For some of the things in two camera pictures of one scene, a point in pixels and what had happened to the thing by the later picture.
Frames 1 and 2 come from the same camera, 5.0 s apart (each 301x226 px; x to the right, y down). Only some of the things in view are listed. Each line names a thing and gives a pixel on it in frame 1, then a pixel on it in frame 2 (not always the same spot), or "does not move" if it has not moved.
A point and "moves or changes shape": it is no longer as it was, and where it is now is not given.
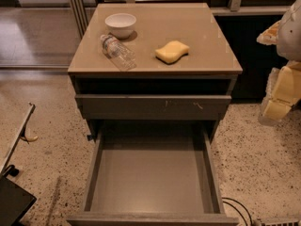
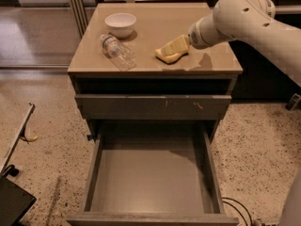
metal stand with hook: [6, 170] does not move
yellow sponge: [171, 52] moves or changes shape
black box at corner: [15, 201] does not move
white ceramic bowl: [120, 25] does not move
